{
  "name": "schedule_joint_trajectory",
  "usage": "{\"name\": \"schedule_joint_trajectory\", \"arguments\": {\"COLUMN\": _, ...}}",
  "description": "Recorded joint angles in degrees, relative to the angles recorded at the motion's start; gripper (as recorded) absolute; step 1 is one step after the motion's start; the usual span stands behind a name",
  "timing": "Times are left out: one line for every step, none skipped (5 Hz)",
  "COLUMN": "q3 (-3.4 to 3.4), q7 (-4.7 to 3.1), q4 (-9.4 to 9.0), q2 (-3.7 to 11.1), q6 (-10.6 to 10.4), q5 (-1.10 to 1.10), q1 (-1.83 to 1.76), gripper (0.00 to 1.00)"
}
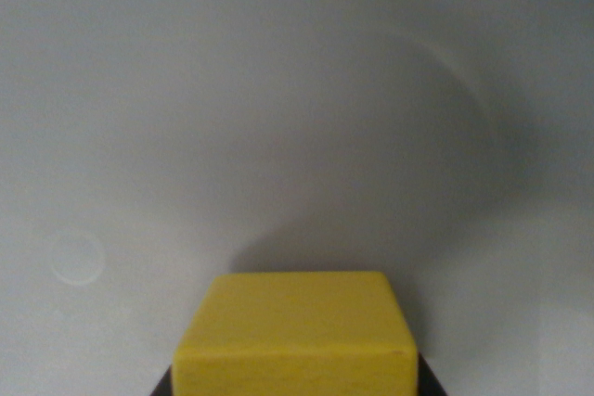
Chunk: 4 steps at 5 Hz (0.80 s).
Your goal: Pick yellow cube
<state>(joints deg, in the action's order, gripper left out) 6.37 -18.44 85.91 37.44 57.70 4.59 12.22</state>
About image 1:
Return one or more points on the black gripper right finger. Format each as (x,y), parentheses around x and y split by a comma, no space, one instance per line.
(429,379)

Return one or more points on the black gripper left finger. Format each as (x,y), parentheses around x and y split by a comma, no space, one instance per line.
(163,386)

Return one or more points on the yellow wooden cube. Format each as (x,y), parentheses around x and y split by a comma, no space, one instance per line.
(297,335)

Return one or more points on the white plastic bin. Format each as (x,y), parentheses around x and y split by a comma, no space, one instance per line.
(278,113)

